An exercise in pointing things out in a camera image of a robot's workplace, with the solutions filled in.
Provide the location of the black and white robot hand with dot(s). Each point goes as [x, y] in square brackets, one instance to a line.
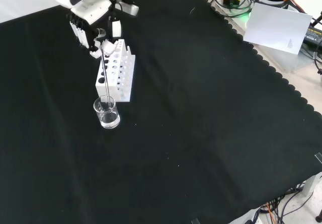
[93, 10]

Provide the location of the clear glass rod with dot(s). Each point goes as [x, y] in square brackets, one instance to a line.
[106, 78]

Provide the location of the white test tube rack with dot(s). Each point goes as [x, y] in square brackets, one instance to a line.
[100, 89]

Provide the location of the clear glass beaker with water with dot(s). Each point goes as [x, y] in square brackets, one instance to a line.
[108, 122]

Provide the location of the black bench cloth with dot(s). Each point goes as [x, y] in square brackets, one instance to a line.
[176, 108]

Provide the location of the pale white board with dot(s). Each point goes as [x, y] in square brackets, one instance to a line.
[274, 27]

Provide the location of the black power adapter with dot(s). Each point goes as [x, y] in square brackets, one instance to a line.
[313, 36]

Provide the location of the clear cloth clip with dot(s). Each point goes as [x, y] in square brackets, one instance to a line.
[195, 221]
[318, 157]

